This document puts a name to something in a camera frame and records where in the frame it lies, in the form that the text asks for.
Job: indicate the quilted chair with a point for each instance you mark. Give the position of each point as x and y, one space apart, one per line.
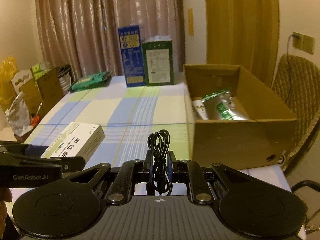
297 83

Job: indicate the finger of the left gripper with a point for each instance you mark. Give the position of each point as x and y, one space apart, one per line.
22 148
66 164

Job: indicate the green wet wipes pack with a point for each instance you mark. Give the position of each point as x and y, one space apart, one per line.
91 81

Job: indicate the person's hand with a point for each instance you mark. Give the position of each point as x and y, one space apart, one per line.
5 196

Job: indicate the green white medicine box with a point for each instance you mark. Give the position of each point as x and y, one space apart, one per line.
200 109

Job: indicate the crumpled silver plastic bag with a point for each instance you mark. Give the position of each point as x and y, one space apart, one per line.
18 117

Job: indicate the silver green foil bag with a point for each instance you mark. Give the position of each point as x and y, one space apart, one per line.
220 106

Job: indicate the checkered tablecloth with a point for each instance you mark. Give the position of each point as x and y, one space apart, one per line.
128 115

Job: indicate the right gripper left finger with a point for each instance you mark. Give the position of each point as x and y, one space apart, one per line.
123 179

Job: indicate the yellow plastic bag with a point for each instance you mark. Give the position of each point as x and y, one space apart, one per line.
8 71

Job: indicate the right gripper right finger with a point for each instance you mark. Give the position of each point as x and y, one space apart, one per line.
190 173

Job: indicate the blue milk carton box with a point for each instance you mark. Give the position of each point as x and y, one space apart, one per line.
130 40

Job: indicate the wall socket with plug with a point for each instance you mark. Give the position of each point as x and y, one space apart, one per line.
297 40

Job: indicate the beige curtain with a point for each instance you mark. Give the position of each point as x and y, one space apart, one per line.
84 33

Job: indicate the green milk carton box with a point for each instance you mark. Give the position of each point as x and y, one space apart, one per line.
158 61

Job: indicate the wooden door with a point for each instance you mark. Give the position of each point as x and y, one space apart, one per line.
244 32

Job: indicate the large brown cardboard box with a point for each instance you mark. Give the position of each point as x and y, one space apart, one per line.
258 141

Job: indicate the brown cardboard boxes stack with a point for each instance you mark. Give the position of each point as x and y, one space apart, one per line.
43 86

